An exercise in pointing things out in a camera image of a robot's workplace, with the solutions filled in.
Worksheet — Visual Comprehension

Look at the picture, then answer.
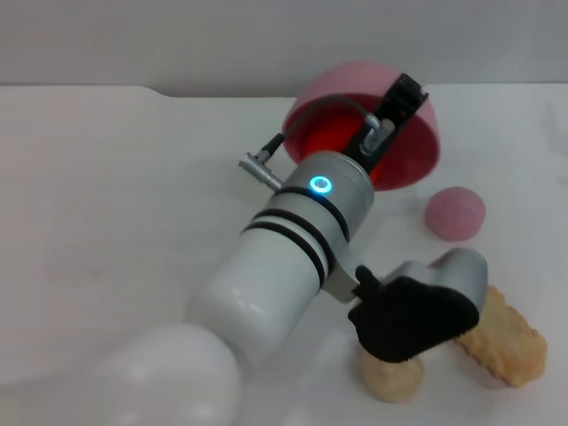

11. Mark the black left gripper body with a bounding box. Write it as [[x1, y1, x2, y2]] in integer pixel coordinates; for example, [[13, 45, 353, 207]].
[[347, 105, 404, 173]]

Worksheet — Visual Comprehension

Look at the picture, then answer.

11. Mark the pink plastic bowl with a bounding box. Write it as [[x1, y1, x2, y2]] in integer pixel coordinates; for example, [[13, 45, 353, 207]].
[[283, 61, 443, 193]]

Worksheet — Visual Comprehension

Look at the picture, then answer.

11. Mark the orange toy pear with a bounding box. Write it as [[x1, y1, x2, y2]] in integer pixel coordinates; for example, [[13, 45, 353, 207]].
[[304, 115, 386, 187]]

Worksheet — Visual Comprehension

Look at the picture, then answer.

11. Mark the pink round bun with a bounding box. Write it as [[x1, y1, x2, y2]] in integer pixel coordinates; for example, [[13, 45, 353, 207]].
[[423, 185, 487, 242]]

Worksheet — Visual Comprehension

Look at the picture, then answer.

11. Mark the beige swirl bun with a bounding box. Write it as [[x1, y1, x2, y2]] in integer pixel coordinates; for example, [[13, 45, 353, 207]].
[[358, 348, 425, 404]]

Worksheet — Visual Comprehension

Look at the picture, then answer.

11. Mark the golden fried cutlet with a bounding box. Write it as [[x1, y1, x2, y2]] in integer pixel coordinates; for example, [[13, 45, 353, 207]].
[[453, 283, 548, 390]]

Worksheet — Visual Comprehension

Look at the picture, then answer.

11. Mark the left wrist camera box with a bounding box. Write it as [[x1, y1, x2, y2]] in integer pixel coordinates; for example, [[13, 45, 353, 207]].
[[347, 248, 490, 365]]

